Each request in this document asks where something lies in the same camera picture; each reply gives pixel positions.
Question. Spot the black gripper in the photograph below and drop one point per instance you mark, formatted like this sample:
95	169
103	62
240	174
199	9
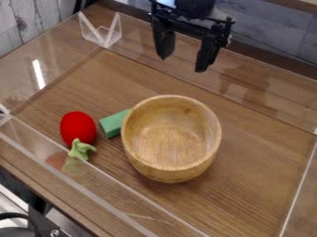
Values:
192	17

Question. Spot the red plush fruit green stem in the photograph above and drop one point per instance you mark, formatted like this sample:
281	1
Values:
77	133

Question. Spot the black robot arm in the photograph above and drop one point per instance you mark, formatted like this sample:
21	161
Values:
195	18

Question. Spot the wooden bowl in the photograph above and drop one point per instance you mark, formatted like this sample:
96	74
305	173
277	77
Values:
171	136

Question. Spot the green rectangular block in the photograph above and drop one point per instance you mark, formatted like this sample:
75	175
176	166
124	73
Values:
111	123

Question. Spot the clear acrylic corner bracket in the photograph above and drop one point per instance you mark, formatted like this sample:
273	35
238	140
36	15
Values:
101	36

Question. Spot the clear acrylic front wall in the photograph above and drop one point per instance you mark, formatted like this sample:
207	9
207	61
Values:
97	201

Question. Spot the black metal table bracket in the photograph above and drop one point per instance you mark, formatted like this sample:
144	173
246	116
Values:
44	227

